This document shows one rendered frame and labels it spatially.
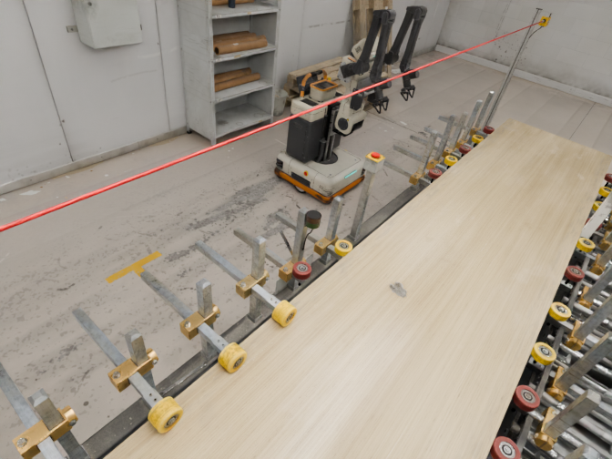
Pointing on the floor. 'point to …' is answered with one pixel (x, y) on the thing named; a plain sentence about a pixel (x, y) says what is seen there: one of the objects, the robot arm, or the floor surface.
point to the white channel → (597, 218)
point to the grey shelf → (243, 93)
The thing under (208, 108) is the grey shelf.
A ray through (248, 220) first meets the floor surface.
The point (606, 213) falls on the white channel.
